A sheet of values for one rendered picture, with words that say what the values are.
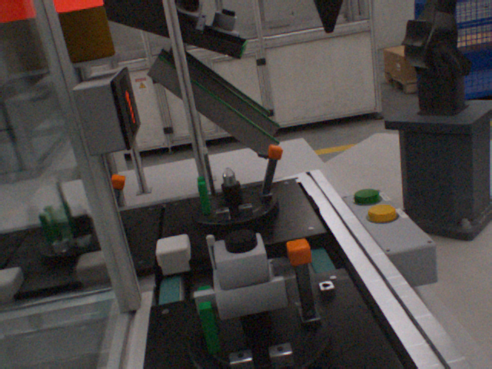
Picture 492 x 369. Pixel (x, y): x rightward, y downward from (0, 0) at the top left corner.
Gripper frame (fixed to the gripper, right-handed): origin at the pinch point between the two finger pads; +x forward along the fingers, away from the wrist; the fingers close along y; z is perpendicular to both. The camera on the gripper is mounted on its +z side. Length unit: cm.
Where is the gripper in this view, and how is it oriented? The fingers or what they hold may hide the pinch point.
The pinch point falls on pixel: (327, 9)
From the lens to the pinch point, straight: 84.7
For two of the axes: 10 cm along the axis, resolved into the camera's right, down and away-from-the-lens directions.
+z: -9.8, 1.9, -0.5
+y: 1.1, 3.3, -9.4
